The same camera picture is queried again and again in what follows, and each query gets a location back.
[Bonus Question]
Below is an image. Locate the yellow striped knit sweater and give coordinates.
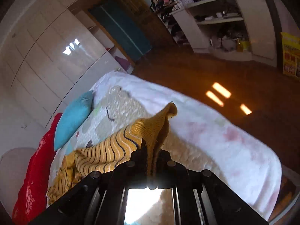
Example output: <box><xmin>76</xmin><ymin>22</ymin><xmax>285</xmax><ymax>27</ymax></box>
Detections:
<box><xmin>47</xmin><ymin>103</ymin><xmax>177</xmax><ymax>205</ymax></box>

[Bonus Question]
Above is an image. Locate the pink fleece blanket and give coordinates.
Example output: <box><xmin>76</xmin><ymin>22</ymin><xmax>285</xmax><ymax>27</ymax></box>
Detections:
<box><xmin>92</xmin><ymin>71</ymin><xmax>282</xmax><ymax>219</ymax></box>

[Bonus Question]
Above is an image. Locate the red embroidered quilt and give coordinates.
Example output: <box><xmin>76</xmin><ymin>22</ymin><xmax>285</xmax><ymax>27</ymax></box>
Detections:
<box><xmin>12</xmin><ymin>113</ymin><xmax>62</xmax><ymax>224</ymax></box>

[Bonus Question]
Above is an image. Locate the light blue pillow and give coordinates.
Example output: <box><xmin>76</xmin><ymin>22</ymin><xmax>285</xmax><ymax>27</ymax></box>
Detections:
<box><xmin>54</xmin><ymin>90</ymin><xmax>94</xmax><ymax>151</ymax></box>

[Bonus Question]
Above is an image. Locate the patterned quilted bedspread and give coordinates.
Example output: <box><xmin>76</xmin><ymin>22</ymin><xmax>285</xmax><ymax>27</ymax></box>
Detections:
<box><xmin>48</xmin><ymin>85</ymin><xmax>221</xmax><ymax>225</ymax></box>

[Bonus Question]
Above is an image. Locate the white glossy wardrobe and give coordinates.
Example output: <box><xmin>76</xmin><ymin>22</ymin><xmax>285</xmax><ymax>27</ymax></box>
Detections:
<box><xmin>1</xmin><ymin>0</ymin><xmax>122</xmax><ymax>127</ymax></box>

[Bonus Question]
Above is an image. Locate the white shelf unit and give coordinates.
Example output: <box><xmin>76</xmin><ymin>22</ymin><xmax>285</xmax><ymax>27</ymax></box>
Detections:
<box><xmin>171</xmin><ymin>0</ymin><xmax>277</xmax><ymax>67</ymax></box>

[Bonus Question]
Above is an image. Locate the yellow printed bag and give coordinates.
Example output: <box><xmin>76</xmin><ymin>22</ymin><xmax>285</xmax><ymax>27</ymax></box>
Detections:
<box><xmin>281</xmin><ymin>32</ymin><xmax>300</xmax><ymax>79</ymax></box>

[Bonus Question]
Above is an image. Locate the wooden door teal glass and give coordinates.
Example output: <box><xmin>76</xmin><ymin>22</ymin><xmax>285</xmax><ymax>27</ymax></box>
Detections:
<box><xmin>88</xmin><ymin>0</ymin><xmax>152</xmax><ymax>61</ymax></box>

